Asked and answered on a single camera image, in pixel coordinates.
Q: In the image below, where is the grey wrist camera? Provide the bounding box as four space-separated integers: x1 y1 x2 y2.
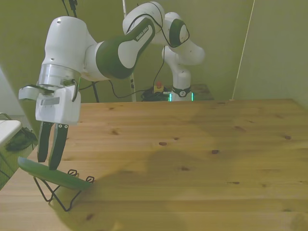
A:
18 83 58 101

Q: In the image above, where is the white folding table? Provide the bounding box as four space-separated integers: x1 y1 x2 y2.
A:
0 112 22 180

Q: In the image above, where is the dark green bag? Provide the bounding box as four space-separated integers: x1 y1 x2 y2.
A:
5 128 39 152

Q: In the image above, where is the black cable pile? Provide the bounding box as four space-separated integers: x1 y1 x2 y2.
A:
141 88 173 102

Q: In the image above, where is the yellow emergency stop button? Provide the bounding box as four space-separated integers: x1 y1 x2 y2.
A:
154 81 166 93

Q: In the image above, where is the black wire plate stand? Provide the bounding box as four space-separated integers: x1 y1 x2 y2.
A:
33 169 94 212

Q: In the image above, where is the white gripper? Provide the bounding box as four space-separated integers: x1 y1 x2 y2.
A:
35 85 81 171

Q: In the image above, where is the dark robot base table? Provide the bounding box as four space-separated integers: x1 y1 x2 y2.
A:
144 83 215 102

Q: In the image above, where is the green plate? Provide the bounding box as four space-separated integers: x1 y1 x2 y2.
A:
18 156 93 191

